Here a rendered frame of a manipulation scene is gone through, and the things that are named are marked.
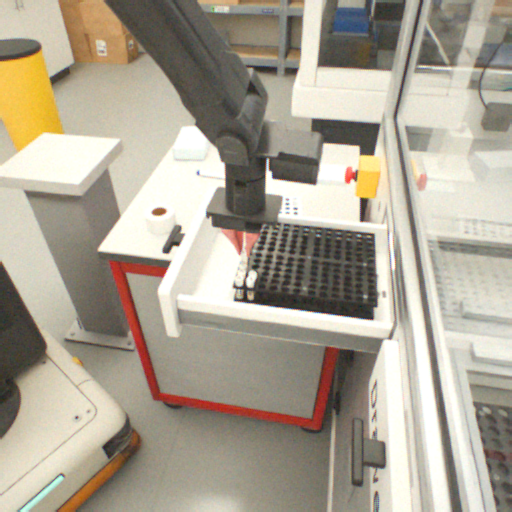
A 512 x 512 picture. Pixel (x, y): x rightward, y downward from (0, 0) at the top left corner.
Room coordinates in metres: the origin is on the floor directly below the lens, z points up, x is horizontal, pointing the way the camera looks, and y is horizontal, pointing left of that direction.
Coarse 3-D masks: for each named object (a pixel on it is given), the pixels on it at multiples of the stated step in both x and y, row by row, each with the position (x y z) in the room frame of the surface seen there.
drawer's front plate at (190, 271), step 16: (208, 192) 0.68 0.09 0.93; (192, 224) 0.58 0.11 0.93; (208, 224) 0.62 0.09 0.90; (192, 240) 0.53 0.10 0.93; (208, 240) 0.61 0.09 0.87; (176, 256) 0.49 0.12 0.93; (192, 256) 0.52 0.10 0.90; (176, 272) 0.46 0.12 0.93; (192, 272) 0.51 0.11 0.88; (160, 288) 0.42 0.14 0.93; (176, 288) 0.44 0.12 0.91; (192, 288) 0.50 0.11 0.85; (176, 304) 0.43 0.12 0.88; (176, 320) 0.42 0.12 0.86; (176, 336) 0.41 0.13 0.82
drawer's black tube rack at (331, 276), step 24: (264, 240) 0.61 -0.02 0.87; (288, 240) 0.57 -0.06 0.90; (312, 240) 0.57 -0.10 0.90; (336, 240) 0.57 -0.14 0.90; (264, 264) 0.50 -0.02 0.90; (288, 264) 0.51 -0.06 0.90; (312, 264) 0.50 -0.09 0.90; (336, 264) 0.51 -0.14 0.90; (360, 264) 0.50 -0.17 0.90; (264, 288) 0.48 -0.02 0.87; (288, 288) 0.45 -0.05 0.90; (312, 288) 0.48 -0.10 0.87; (336, 288) 0.45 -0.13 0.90; (360, 288) 0.48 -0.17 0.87; (312, 312) 0.43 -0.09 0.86; (336, 312) 0.43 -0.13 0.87; (360, 312) 0.42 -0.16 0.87
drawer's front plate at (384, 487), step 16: (384, 352) 0.31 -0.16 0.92; (384, 368) 0.29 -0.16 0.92; (400, 368) 0.29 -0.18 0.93; (384, 384) 0.27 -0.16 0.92; (400, 384) 0.26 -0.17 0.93; (384, 400) 0.25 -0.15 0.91; (400, 400) 0.24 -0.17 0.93; (384, 416) 0.23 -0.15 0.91; (400, 416) 0.22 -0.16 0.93; (384, 432) 0.22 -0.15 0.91; (400, 432) 0.21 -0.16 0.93; (400, 448) 0.19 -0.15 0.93; (400, 464) 0.17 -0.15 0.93; (384, 480) 0.17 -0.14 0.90; (400, 480) 0.16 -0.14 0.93; (384, 496) 0.15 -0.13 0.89; (400, 496) 0.14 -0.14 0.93
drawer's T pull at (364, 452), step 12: (360, 420) 0.23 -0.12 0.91; (360, 432) 0.21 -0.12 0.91; (360, 444) 0.20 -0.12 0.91; (372, 444) 0.20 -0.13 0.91; (384, 444) 0.20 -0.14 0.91; (360, 456) 0.19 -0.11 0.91; (372, 456) 0.19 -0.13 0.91; (384, 456) 0.19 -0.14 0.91; (360, 468) 0.17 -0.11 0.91; (360, 480) 0.16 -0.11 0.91
